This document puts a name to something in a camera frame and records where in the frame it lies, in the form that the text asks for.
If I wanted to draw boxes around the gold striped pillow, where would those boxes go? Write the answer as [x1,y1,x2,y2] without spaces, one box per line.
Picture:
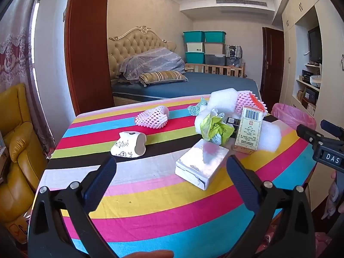
[138,70,188,86]

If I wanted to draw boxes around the black cardboard box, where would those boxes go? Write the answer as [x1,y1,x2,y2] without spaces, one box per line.
[225,117,242,143]

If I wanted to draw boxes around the pink and orange foam net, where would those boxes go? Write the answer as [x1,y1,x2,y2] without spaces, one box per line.
[235,91,268,117]

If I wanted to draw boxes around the clear grey storage box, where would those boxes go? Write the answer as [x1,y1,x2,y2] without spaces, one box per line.
[204,54,226,66]

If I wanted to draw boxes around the beige barcode carton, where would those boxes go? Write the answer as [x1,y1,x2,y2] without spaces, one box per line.
[233,105,264,154]

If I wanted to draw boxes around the teal storage box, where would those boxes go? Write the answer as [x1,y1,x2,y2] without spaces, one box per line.
[183,31,206,43]
[204,31,227,43]
[185,52,206,64]

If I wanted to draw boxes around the brown wooden wardrobe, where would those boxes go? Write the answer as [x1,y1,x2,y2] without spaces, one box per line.
[64,0,115,116]

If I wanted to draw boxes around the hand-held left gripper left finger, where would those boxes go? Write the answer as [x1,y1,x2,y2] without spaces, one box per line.
[28,154,119,258]

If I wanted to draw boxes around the black white checkered bag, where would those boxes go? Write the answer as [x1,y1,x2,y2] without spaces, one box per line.
[225,45,243,58]

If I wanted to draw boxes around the white printed mug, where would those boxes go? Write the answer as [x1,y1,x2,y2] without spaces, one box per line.
[110,131,147,158]

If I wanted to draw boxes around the silver cardboard box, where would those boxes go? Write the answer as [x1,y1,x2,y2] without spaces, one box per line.
[175,139,229,190]

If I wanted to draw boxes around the white plastic bag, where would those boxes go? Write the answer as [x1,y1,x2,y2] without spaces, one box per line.
[194,107,226,140]

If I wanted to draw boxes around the rainbow striped tablecloth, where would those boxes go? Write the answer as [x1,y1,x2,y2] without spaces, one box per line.
[28,95,323,258]

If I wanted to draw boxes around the bed with tufted headboard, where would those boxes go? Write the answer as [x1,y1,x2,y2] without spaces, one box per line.
[108,25,261,106]

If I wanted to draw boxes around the beige storage box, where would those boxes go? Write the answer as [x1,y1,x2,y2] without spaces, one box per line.
[204,42,226,55]

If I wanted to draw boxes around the person's left hand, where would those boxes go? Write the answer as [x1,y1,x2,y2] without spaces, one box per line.
[126,249,175,258]

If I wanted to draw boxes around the person's right hand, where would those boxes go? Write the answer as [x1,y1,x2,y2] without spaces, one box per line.
[331,170,344,194]

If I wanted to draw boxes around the white built-in cabinet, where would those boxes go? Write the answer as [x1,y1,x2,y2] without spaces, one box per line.
[279,0,344,129]

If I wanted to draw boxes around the black television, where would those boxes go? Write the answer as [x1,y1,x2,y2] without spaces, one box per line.
[308,27,322,64]

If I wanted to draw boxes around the teal patterned cloth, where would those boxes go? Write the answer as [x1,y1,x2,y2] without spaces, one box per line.
[187,98,209,116]

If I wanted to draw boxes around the grey patterned duvet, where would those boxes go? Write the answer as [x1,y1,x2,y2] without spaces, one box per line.
[118,47,186,84]

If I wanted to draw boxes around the pale pink shoes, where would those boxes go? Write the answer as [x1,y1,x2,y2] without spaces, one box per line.
[322,184,339,220]

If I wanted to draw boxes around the lace floral curtain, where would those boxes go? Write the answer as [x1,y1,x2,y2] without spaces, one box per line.
[0,0,55,146]

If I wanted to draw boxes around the pink lined trash bin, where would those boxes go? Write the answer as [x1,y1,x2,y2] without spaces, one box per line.
[271,103,317,131]

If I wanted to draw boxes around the dark brown door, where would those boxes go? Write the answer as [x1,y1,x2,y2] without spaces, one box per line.
[262,27,285,103]

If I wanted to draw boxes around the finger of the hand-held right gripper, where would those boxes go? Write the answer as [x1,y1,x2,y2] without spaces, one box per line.
[296,124,327,147]
[320,120,344,140]

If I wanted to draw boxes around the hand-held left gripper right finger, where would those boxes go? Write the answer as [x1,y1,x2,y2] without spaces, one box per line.
[226,154,316,258]

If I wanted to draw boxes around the ceiling air vent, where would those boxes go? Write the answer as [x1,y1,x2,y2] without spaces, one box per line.
[216,0,268,7]

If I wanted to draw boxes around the pink foam fruit net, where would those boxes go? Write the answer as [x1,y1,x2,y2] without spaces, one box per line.
[134,106,170,129]

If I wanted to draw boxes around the wooden crib rail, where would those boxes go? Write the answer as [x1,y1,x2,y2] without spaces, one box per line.
[185,62,246,78]

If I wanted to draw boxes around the yellow green wrapper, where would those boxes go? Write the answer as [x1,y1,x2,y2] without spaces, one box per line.
[200,113,235,143]

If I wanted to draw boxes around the yellow leather sofa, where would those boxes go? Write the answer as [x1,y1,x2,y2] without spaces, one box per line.
[0,83,47,223]

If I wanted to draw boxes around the large white foam sheet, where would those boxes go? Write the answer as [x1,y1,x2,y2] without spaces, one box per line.
[256,121,282,152]

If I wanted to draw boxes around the white storage box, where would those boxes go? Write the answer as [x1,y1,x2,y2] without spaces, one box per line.
[186,42,205,53]

